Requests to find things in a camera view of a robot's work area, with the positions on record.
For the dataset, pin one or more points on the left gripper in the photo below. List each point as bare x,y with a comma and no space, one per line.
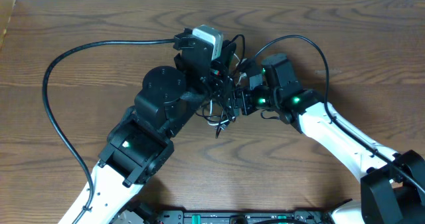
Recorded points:
218,79

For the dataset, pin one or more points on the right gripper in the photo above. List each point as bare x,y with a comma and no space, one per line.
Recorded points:
243,94

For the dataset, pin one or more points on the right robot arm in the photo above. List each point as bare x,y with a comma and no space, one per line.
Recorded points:
392,184

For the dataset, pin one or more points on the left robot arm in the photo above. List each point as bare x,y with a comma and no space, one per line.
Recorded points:
141,142

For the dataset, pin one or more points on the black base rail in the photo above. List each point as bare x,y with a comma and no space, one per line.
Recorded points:
204,217

